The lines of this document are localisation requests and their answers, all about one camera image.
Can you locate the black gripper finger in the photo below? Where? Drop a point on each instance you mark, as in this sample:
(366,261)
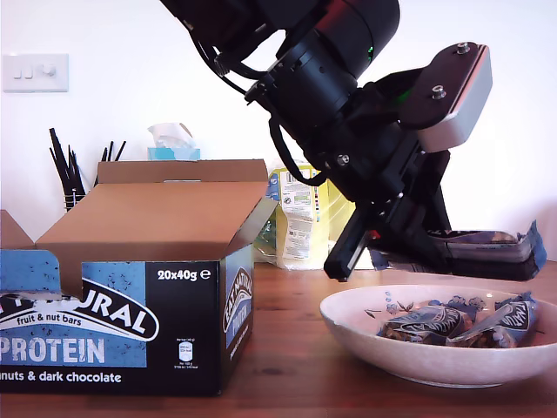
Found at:
(478,269)

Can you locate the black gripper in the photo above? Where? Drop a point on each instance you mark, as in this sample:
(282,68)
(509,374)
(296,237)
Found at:
(357,165)

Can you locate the white floral ceramic plate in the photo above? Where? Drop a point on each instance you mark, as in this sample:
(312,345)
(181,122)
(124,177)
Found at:
(413,361)

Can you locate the blue black snackbar carton box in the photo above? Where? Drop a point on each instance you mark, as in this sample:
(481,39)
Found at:
(187,339)

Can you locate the teal tissue box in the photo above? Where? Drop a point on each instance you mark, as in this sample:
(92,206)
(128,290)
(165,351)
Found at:
(174,154)

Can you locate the yellow kitchen roll pack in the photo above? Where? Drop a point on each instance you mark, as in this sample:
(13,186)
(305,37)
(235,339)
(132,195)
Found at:
(296,244)

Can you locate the black thin stick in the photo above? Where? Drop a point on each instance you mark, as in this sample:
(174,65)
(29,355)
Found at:
(104,154)
(76,165)
(62,152)
(110,152)
(120,151)
(59,170)

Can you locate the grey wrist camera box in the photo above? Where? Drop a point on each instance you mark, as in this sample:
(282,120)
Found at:
(457,122)

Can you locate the white wall light switch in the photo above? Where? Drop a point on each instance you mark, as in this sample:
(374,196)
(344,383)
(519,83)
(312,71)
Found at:
(37,73)

